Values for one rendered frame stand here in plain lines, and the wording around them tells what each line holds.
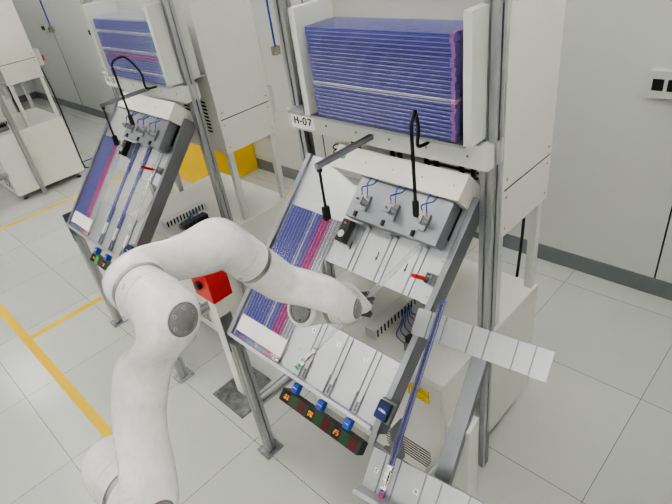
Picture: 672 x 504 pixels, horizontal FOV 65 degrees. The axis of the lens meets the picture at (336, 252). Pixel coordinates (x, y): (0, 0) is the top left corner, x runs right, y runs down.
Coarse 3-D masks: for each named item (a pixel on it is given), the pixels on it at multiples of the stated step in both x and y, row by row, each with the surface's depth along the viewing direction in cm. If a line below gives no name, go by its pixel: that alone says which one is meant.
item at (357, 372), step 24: (312, 336) 168; (336, 336) 162; (288, 360) 170; (312, 360) 165; (336, 360) 160; (360, 360) 155; (384, 360) 151; (312, 384) 162; (336, 384) 157; (360, 384) 153; (384, 384) 148; (360, 408) 151
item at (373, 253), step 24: (312, 168) 188; (312, 192) 185; (336, 192) 179; (336, 216) 176; (336, 240) 173; (360, 240) 167; (384, 240) 162; (408, 240) 157; (336, 264) 170; (360, 264) 165; (384, 264) 160; (408, 264) 155; (432, 264) 150; (408, 288) 153; (432, 288) 148
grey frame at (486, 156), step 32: (288, 0) 164; (288, 32) 168; (288, 64) 175; (320, 128) 174; (352, 128) 164; (448, 160) 144; (480, 160) 136; (480, 192) 145; (480, 224) 150; (480, 256) 156; (480, 288) 163; (480, 320) 170; (256, 384) 208; (256, 416) 216; (480, 416) 196; (384, 448) 150; (480, 448) 204
